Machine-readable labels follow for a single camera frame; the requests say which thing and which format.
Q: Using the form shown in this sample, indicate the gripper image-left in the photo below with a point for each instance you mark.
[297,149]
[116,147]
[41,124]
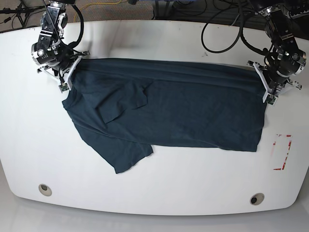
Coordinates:
[62,72]

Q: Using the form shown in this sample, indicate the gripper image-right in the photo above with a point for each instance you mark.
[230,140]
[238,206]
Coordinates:
[273,83]

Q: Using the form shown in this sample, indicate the dark teal T-shirt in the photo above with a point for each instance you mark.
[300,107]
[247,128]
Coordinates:
[123,107]

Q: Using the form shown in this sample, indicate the red tape rectangle marking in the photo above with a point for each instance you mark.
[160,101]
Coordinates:
[280,151]

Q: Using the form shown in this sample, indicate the black tripod stand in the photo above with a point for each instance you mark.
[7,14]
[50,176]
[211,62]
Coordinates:
[22,12]

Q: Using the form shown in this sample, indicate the white power strip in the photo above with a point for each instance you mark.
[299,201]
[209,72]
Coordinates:
[298,11]

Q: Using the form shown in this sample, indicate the wrist camera board image-right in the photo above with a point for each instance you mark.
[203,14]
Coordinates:
[271,99]

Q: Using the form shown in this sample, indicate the wrist camera board image-left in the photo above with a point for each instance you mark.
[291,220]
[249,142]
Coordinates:
[63,87]

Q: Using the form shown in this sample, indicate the right table cable grommet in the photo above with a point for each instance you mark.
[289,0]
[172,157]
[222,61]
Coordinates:
[257,199]

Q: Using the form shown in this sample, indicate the table cable grommet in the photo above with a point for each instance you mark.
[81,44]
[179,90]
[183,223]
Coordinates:
[45,190]
[257,199]

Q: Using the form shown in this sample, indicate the left table cable grommet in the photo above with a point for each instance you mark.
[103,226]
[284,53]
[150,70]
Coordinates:
[45,190]

